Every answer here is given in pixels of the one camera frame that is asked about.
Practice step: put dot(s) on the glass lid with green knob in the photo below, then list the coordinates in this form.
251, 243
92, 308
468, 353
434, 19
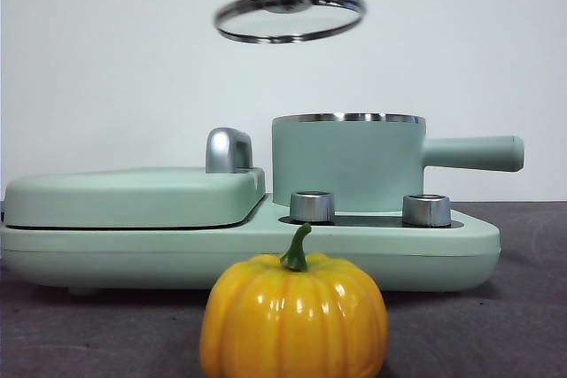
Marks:
283, 7

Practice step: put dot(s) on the yellow toy pumpkin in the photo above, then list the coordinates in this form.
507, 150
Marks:
292, 316

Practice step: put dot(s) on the silver control knob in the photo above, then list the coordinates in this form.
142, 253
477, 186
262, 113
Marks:
312, 207
426, 210

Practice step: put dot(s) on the mint green grill cover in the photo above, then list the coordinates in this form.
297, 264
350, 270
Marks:
111, 201

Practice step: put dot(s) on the mint green breakfast machine base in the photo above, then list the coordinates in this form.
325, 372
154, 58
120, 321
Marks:
133, 258

